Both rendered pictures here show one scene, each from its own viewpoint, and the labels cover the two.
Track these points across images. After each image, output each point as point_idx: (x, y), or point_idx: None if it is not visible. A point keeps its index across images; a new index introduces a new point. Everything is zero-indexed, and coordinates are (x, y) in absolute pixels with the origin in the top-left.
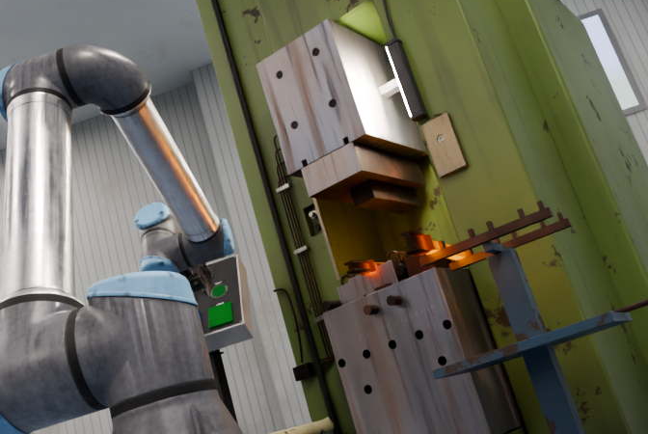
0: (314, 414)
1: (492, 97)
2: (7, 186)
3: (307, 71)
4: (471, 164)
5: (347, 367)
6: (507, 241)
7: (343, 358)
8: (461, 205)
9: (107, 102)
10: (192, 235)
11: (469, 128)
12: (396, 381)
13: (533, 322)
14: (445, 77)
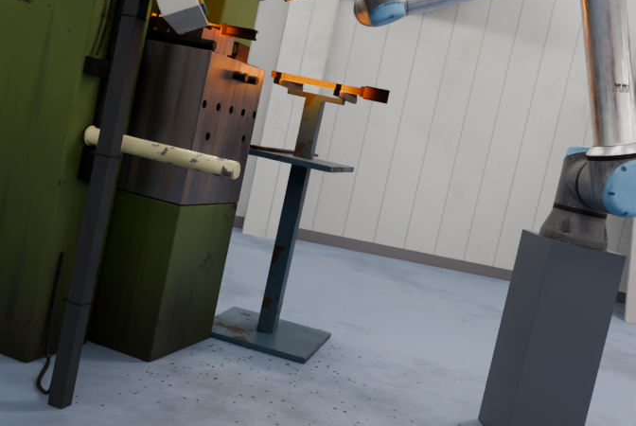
0: (78, 115)
1: None
2: (630, 52)
3: None
4: None
5: (205, 110)
6: (292, 83)
7: (206, 100)
8: (229, 13)
9: None
10: (406, 13)
11: None
12: (221, 139)
13: (314, 150)
14: None
